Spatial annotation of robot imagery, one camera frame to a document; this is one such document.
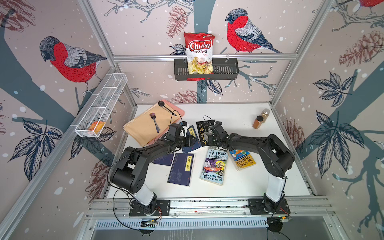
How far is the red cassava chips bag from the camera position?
0.83 metres

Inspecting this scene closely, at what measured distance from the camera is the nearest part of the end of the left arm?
708 mm

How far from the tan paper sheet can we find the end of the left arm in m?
0.29

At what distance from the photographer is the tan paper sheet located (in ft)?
3.44
